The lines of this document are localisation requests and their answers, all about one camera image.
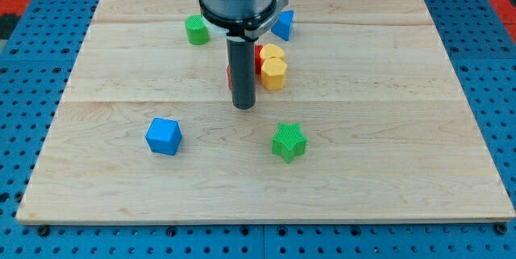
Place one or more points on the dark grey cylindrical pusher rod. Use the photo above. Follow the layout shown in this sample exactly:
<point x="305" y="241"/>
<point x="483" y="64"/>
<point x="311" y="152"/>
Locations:
<point x="242" y="73"/>

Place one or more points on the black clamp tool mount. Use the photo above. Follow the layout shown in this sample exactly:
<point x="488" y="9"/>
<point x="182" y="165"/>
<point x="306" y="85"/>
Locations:
<point x="243" y="30"/>

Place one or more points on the green star block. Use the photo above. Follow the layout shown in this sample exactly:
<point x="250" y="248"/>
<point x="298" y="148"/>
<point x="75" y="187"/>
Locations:
<point x="289" y="141"/>

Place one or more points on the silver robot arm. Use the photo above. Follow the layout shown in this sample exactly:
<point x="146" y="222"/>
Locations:
<point x="236" y="9"/>

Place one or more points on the red block behind rod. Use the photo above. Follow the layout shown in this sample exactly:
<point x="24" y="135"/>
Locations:
<point x="257" y="63"/>

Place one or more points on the yellow heart block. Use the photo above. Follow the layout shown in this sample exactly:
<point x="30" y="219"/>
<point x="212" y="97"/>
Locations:
<point x="270" y="51"/>

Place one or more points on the yellow hexagon block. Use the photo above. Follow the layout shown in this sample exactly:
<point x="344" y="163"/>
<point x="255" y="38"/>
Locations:
<point x="273" y="74"/>

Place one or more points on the blue triangular prism block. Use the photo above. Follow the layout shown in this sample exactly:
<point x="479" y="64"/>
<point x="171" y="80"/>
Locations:
<point x="284" y="24"/>

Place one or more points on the green cylinder block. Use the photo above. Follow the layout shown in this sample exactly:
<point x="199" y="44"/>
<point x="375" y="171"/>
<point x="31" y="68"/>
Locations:
<point x="196" y="30"/>

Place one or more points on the blue cube block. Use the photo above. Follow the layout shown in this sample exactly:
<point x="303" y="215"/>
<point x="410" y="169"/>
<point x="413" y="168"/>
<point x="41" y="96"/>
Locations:
<point x="164" y="136"/>

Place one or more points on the light wooden board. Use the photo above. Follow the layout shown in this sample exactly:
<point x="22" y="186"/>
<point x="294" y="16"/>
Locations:
<point x="390" y="135"/>

